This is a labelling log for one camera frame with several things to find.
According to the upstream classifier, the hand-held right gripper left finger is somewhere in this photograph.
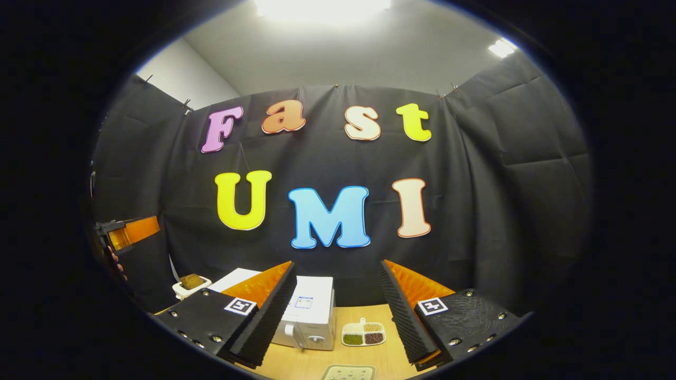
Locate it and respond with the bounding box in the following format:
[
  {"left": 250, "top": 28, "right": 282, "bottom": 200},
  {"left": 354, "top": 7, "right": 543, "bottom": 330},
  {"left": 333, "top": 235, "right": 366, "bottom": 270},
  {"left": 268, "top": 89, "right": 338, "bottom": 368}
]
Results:
[{"left": 156, "top": 260, "right": 297, "bottom": 368}]

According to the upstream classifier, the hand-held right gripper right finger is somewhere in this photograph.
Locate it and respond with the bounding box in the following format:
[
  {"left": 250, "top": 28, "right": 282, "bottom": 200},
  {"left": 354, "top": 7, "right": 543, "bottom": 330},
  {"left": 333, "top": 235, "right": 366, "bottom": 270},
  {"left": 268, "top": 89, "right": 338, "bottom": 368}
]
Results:
[{"left": 379, "top": 259, "right": 523, "bottom": 370}]

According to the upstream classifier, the white microwave oven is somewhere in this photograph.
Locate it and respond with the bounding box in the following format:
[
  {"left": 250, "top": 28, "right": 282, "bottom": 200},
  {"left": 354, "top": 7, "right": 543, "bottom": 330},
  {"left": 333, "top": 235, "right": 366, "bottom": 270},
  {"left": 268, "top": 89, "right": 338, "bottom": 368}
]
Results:
[{"left": 209, "top": 268, "right": 337, "bottom": 351}]

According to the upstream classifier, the divided dish of beans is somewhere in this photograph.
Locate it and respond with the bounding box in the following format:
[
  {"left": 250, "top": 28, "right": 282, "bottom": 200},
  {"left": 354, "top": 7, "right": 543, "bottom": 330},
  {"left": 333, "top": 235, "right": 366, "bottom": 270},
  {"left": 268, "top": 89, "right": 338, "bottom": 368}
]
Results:
[{"left": 341, "top": 318, "right": 387, "bottom": 347}]

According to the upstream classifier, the white toaster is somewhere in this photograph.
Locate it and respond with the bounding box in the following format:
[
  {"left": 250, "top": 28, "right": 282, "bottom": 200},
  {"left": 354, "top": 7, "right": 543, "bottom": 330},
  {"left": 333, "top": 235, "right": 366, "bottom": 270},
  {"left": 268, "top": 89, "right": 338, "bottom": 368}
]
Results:
[{"left": 172, "top": 274, "right": 213, "bottom": 301}]

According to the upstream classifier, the white square plate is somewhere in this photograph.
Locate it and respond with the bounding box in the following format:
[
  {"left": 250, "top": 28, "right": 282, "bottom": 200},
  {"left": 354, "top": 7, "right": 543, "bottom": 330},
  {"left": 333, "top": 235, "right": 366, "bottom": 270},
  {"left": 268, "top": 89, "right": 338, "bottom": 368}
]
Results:
[{"left": 321, "top": 364, "right": 377, "bottom": 380}]

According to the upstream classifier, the small ceiling light panel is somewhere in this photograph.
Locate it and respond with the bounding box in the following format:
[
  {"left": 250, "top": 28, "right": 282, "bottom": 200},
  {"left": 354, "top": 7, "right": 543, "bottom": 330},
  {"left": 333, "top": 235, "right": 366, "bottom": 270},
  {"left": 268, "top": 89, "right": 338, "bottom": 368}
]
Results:
[{"left": 488, "top": 38, "right": 519, "bottom": 59}]

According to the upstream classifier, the long ceiling light panel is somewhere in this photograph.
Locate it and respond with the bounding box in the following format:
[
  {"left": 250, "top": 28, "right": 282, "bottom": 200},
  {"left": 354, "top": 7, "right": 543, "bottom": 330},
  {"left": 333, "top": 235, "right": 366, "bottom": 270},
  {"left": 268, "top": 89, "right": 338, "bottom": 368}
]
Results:
[{"left": 253, "top": 0, "right": 392, "bottom": 25}]

